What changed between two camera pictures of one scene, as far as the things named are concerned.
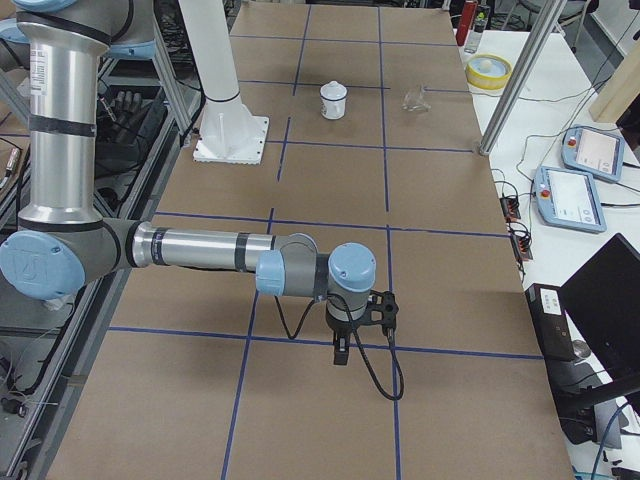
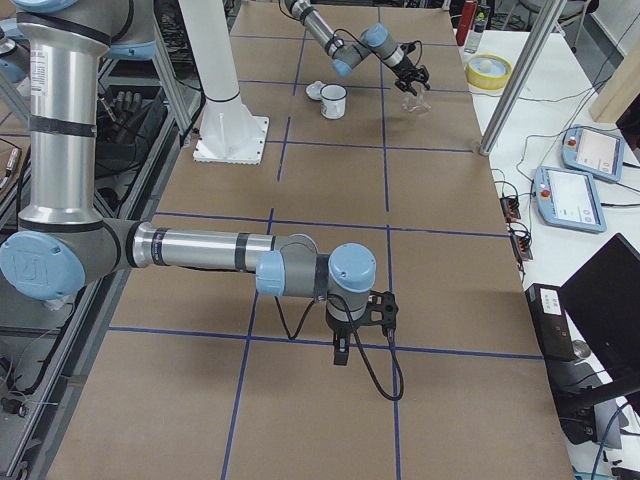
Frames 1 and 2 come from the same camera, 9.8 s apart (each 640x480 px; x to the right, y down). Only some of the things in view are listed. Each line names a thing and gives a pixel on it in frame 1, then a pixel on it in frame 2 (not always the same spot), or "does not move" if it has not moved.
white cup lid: [333, 90] → [313, 90]
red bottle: [465, 21] does not move
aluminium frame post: [542, 28] does not move
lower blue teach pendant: [568, 199] does not move
